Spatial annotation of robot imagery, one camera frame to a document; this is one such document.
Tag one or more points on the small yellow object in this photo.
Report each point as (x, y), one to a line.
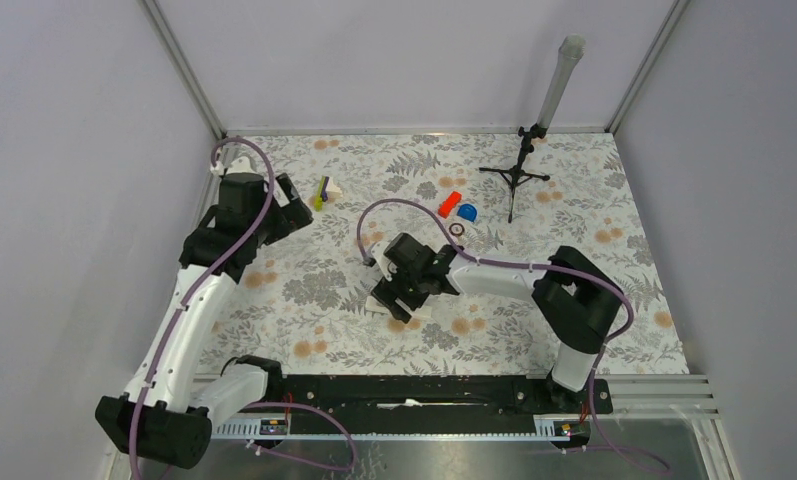
(322, 195)

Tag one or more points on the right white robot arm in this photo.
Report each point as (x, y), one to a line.
(578, 301)

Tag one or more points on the small white block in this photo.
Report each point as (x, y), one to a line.
(333, 191)

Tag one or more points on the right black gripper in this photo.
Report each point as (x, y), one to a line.
(388, 290)

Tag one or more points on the red plastic block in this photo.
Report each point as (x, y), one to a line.
(449, 204)

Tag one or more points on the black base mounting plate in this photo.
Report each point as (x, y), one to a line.
(426, 405)

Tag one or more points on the blue plastic cap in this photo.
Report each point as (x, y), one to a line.
(467, 212)

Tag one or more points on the white remote control body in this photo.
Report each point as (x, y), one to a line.
(374, 306)

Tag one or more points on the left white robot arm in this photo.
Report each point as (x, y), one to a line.
(158, 416)

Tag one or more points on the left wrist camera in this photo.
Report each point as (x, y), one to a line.
(241, 164)

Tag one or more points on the grey tube on tripod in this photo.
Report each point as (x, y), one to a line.
(570, 52)

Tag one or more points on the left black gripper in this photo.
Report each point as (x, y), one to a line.
(293, 216)

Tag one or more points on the black mini tripod stand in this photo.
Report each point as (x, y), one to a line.
(516, 176)

